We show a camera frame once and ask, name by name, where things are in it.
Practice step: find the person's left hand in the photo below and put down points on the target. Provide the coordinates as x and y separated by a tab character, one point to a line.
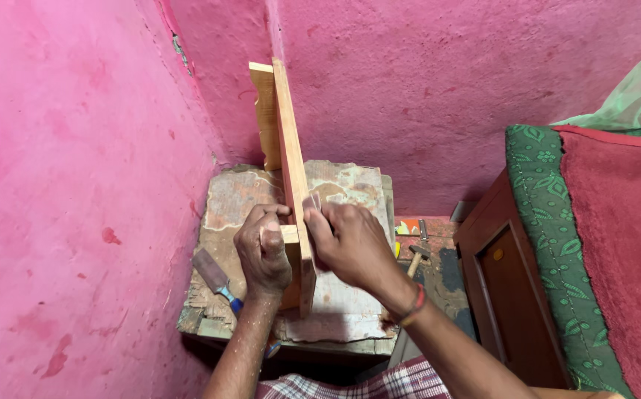
262	260

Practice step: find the person's right hand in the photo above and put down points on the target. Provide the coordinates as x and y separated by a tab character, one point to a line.
348	249

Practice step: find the sandpaper piece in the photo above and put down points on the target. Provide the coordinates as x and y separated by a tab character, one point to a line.
312	202

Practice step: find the wooden board workpiece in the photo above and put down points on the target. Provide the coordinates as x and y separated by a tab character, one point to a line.
292	188

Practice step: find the worn wooden work table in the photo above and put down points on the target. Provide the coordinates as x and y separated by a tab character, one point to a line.
276	249

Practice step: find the orange packet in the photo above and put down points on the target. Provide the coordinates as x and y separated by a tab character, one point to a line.
407	226

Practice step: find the small metal tool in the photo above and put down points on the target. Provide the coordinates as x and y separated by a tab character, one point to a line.
423	229

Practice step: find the red thread wristband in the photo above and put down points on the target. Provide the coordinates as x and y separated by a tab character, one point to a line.
413	306

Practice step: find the plaid checked lungi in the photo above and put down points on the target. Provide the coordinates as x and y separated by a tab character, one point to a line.
370	385

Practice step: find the green patterned mattress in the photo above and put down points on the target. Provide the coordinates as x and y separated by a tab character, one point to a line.
553	244

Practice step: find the red blanket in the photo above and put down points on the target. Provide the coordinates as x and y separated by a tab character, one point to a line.
625	260

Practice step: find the green mosquito net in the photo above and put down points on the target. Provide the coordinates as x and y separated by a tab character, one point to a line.
636	94

